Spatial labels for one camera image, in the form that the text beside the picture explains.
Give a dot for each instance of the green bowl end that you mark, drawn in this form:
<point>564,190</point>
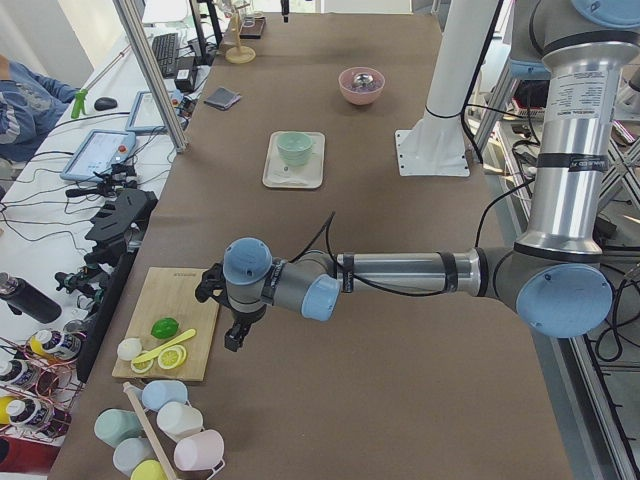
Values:
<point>295,157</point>

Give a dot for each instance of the person in blue shirt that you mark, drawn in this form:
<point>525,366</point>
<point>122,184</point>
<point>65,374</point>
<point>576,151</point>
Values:
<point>31,106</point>

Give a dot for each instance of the black computer mouse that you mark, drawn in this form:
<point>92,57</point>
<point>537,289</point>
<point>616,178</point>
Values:
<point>105,103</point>

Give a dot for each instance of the green cup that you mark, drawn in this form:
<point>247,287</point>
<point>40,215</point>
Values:
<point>113,426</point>

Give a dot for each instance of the wooden mug tree stand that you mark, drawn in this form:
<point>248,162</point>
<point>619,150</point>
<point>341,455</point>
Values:
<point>238,54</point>

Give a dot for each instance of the grey folded cloth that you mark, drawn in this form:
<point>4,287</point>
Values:
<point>222,99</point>

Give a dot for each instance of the green lime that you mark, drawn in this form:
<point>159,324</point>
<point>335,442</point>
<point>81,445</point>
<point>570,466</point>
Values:
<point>165,328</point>

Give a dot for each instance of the green bowl on tray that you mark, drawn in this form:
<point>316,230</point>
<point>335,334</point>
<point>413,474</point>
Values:
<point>295,162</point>

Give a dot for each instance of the light blue cup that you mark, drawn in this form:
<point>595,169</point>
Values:
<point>158,393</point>

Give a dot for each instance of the wooden rack handle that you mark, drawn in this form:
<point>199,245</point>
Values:
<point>130,391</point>

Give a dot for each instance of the grey blue cup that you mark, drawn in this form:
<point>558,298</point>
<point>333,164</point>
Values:
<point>130,453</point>

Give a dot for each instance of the black tool holder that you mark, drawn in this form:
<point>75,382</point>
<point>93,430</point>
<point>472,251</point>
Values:
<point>113,220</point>

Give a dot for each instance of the lemon slice top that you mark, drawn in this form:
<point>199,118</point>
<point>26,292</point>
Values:
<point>172,357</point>

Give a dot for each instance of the metal scoop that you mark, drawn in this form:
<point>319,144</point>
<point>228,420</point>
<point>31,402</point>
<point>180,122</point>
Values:
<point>363,81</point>

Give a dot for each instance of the green bowl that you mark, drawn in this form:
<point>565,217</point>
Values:
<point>292,143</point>
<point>295,162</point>

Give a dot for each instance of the white garlic bulb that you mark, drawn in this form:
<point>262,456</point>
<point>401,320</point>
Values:
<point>129,348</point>

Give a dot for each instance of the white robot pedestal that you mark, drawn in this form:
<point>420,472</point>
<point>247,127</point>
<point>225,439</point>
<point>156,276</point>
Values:
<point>435,145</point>

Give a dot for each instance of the bamboo cutting board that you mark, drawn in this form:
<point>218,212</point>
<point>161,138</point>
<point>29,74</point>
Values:
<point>166,308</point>

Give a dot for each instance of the yellow plastic knife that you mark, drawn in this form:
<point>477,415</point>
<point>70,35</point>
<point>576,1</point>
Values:
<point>154,353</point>

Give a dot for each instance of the black water bottle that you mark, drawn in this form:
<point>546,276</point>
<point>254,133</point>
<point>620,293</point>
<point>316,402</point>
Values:
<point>23,298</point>

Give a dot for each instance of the lemon slice bottom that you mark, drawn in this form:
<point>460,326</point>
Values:
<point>142,363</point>

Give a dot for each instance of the pink bowl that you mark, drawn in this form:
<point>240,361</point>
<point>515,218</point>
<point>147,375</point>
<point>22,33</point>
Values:
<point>360,97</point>

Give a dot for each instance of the yellow cup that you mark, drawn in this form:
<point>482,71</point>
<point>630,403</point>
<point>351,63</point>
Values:
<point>149,470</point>

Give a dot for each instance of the pink cup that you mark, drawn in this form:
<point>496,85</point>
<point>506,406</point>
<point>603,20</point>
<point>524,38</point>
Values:
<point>201,451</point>

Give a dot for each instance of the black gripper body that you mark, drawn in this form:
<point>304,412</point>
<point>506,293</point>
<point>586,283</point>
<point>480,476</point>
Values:
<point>246,314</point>

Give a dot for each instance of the lemon slice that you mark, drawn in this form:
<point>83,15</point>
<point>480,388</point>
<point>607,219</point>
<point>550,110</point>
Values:
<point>142,363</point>
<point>172,357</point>

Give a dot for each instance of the beige serving tray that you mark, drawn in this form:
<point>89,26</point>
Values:
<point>278,174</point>

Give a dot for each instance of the aluminium frame post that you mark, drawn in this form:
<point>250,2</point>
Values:
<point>136,34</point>

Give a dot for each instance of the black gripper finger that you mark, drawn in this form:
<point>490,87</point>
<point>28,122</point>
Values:
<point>285,10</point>
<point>235,336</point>

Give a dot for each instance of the copper wire bottle rack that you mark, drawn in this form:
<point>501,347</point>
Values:
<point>39,387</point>

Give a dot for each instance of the cream white cup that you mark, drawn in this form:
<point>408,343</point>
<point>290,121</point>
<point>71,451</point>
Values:
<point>179,421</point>

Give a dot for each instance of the black keyboard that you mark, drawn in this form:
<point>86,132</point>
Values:
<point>165,50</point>

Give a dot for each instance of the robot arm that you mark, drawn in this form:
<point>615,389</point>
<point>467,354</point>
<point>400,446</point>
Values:
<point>550,277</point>

